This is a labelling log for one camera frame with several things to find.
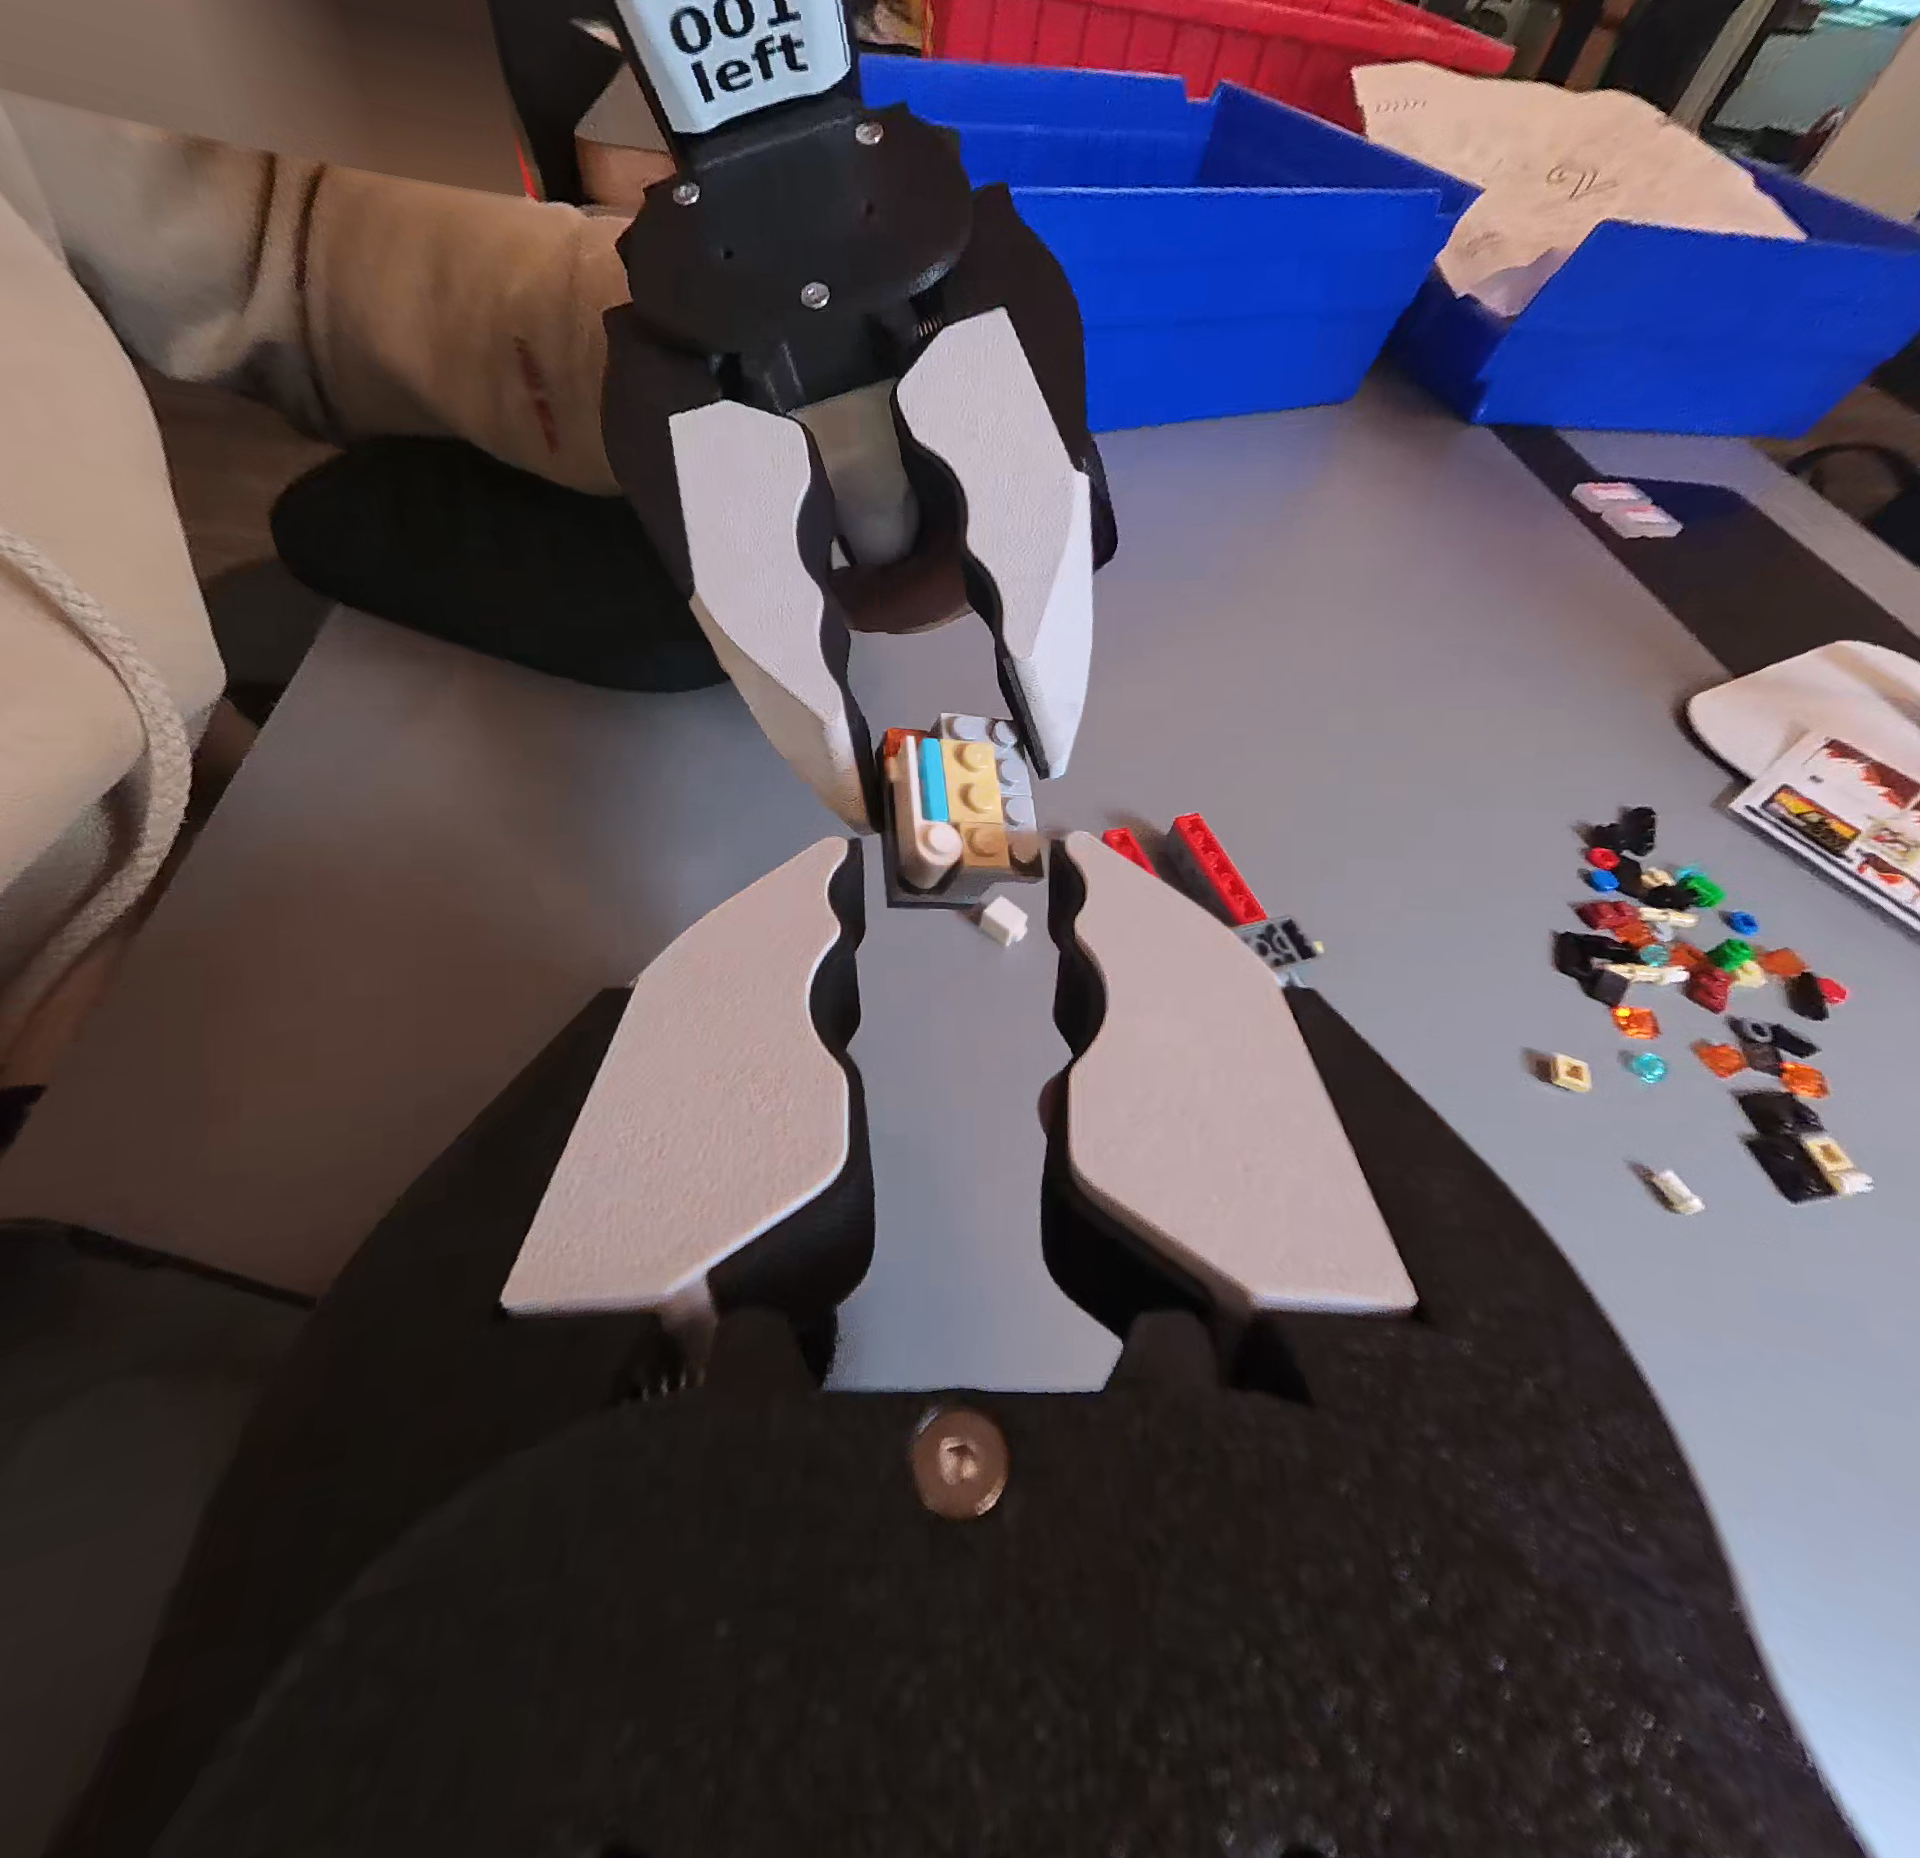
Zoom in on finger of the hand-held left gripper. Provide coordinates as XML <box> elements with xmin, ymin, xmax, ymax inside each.
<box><xmin>896</xmin><ymin>305</ymin><xmax>1097</xmax><ymax>782</ymax></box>
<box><xmin>667</xmin><ymin>401</ymin><xmax>878</xmax><ymax>836</ymax></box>

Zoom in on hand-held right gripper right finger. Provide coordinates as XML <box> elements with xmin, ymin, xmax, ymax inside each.
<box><xmin>1042</xmin><ymin>835</ymin><xmax>1420</xmax><ymax>1322</ymax></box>

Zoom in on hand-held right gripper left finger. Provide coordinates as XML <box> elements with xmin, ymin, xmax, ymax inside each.
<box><xmin>500</xmin><ymin>839</ymin><xmax>876</xmax><ymax>1317</ymax></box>

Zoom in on grey red lego beam frame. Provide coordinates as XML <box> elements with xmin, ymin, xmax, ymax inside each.
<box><xmin>1102</xmin><ymin>812</ymin><xmax>1325</xmax><ymax>985</ymax></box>

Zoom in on small tan grey lego assembly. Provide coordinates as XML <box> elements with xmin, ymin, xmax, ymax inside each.
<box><xmin>874</xmin><ymin>711</ymin><xmax>1053</xmax><ymax>909</ymax></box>

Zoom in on person's left forearm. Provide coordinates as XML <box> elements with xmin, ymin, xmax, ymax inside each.
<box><xmin>0</xmin><ymin>89</ymin><xmax>640</xmax><ymax>499</ymax></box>

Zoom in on lego sticker sheet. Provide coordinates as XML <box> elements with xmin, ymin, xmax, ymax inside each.
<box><xmin>1727</xmin><ymin>729</ymin><xmax>1920</xmax><ymax>929</ymax></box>

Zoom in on person's left hand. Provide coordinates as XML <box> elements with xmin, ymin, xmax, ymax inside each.
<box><xmin>831</xmin><ymin>545</ymin><xmax>984</xmax><ymax>637</ymax></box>

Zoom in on black chair armrest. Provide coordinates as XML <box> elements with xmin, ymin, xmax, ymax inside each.
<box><xmin>269</xmin><ymin>439</ymin><xmax>736</xmax><ymax>692</ymax></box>

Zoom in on red plastic storage bin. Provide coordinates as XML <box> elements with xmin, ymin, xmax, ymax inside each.
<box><xmin>923</xmin><ymin>0</ymin><xmax>1518</xmax><ymax>133</ymax></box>

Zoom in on scatter of small colourful pieces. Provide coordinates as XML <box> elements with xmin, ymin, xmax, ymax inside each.
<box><xmin>1552</xmin><ymin>803</ymin><xmax>1877</xmax><ymax>1208</ymax></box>

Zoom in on white printed paper bag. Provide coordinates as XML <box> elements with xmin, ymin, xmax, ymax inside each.
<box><xmin>1349</xmin><ymin>63</ymin><xmax>1809</xmax><ymax>320</ymax></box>

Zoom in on white wooden book stand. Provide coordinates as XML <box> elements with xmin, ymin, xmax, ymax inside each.
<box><xmin>1687</xmin><ymin>639</ymin><xmax>1920</xmax><ymax>788</ymax></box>

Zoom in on black desk mat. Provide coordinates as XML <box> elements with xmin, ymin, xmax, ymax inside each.
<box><xmin>1500</xmin><ymin>426</ymin><xmax>1920</xmax><ymax>659</ymax></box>

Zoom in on beige hoodie drawstring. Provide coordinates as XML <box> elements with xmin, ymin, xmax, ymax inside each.
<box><xmin>0</xmin><ymin>527</ymin><xmax>197</xmax><ymax>992</ymax></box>

